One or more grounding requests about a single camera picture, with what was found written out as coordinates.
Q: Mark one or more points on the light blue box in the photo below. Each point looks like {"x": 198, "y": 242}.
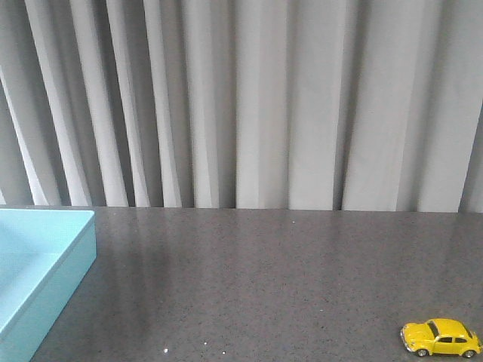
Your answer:
{"x": 44, "y": 256}

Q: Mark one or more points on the yellow toy beetle car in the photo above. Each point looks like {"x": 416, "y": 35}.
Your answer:
{"x": 440, "y": 336}

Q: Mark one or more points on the grey pleated curtain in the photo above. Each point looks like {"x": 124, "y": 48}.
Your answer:
{"x": 305, "y": 105}

